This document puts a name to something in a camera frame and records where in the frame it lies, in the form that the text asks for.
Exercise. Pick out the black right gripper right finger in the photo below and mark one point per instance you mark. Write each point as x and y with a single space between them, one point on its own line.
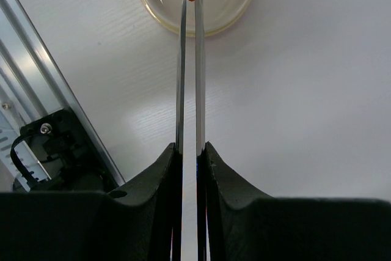
237 221

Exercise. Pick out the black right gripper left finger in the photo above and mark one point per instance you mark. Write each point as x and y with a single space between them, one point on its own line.
140 220

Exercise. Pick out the steel food tongs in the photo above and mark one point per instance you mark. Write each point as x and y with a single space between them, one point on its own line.
200 94

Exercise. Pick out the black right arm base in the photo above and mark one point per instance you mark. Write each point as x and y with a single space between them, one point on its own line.
67 154

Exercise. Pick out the aluminium front rail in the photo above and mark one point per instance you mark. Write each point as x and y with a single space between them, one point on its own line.
31 82

